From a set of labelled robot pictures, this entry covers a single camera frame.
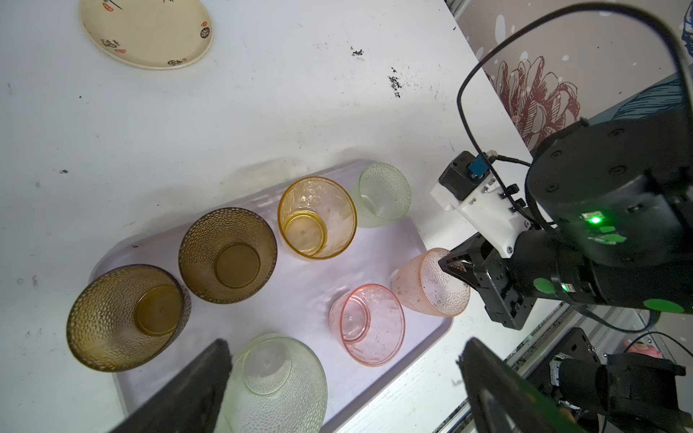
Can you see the small brown textured cup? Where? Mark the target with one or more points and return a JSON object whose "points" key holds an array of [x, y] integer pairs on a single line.
{"points": [[126, 317]]}

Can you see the pink plush toy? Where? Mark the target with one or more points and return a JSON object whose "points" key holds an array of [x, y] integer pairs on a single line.
{"points": [[637, 347]]}

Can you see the yellow amber cup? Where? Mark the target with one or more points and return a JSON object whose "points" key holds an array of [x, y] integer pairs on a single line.
{"points": [[317, 219]]}

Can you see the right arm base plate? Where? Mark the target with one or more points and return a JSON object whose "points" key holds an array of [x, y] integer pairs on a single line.
{"points": [[575, 344]]}

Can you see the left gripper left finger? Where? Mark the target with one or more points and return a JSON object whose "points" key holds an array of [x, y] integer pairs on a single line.
{"points": [[191, 402]]}

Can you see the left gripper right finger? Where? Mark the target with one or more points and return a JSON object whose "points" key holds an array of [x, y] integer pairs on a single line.
{"points": [[501, 400]]}

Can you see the pale green textured cup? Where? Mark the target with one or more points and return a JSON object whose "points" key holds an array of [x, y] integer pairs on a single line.
{"points": [[382, 195]]}

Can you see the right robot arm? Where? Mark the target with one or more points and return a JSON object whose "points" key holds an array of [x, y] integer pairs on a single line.
{"points": [[604, 218]]}

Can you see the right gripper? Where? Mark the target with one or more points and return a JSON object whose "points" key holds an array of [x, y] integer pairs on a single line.
{"points": [[479, 265]]}

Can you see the tall pale green cup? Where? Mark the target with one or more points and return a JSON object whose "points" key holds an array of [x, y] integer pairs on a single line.
{"points": [[277, 384]]}

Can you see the dark olive cup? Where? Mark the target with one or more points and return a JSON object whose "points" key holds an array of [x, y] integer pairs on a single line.
{"points": [[228, 255]]}

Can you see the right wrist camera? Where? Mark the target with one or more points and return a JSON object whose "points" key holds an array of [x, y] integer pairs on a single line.
{"points": [[468, 187]]}

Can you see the cream patterned saucer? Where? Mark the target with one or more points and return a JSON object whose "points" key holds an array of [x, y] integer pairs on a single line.
{"points": [[149, 34]]}

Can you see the pink clear cup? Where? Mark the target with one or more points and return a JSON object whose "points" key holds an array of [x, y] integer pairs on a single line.
{"points": [[369, 323]]}

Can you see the salmon textured cup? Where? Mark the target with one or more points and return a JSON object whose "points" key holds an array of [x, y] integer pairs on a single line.
{"points": [[422, 286]]}

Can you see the lilac plastic tray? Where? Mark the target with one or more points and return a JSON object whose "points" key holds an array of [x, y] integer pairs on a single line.
{"points": [[295, 302]]}

